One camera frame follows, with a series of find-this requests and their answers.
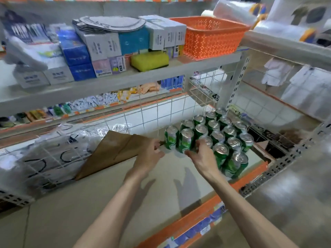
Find person's right hand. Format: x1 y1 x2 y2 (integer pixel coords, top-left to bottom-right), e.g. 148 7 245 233
184 139 221 176

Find person's left hand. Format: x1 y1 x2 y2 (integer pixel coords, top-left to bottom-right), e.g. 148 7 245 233
131 139 165 177

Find green soda can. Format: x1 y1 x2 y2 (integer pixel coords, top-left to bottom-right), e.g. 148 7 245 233
178 128 195 154
164 126 179 150

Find person's left forearm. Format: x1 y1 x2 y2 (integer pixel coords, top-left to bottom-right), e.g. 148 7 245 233
73 169 156 248

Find person's right forearm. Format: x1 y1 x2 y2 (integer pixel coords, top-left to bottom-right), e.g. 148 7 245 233
203 166 300 248

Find group of green soda cans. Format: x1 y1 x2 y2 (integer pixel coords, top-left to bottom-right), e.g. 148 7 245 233
180 108 255 180

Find brown paper bag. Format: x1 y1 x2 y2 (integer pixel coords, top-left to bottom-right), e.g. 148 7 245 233
75 130 166 180

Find blue shelf label strip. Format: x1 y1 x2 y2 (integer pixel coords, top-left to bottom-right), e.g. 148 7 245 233
165 203 228 248

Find row of small packaged goods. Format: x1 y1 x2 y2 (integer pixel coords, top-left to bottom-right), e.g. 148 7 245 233
0 75 184 128

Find grey metal shelf rack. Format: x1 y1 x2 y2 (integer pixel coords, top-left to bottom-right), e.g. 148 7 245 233
0 0 331 248

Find dark goods on shelf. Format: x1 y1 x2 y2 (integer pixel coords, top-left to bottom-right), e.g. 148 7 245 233
248 123 304 159

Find yellow sponge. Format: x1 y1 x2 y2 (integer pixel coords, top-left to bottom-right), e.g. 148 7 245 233
130 51 170 73

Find lilac box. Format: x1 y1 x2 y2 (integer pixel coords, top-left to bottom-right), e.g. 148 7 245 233
109 56 127 75

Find pale pink box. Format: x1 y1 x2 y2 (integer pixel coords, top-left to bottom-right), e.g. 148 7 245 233
92 59 113 78

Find small dark blue box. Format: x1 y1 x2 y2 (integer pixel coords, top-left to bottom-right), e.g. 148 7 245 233
69 64 97 82

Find clear plastic packaging bundle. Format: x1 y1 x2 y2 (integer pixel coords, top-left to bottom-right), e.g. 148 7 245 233
0 123 132 197

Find teal blue box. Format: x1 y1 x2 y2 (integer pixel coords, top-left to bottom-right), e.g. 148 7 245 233
118 26 150 56

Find white box with grey print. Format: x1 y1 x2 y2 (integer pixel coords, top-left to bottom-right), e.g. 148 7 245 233
43 66 74 85
106 33 122 58
175 23 187 47
145 22 166 51
76 29 108 62
13 71 50 89
139 15 177 48

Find small white hanging garment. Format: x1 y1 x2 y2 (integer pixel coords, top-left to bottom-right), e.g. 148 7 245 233
261 58 294 87

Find orange plastic basket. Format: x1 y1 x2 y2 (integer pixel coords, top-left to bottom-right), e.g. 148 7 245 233
169 16 252 61

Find large dark blue box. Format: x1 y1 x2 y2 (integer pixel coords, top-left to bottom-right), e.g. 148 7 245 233
57 30 91 67

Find large white hanging garment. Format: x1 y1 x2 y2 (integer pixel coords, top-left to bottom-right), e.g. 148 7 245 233
280 65 331 120

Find stack of grey round pads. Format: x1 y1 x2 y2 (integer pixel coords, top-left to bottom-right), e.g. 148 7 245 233
72 15 146 33

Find clear plastic bag roll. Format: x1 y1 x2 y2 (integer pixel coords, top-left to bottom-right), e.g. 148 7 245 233
254 20 318 44
213 0 267 27

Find pile of white packets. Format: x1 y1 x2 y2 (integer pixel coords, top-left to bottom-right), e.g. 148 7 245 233
5 36 64 73

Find dark blue hanging packets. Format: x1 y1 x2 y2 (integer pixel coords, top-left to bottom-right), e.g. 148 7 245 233
1 10 51 45

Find white wire mesh panel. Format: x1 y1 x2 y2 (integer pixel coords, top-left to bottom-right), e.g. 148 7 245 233
24 70 228 178

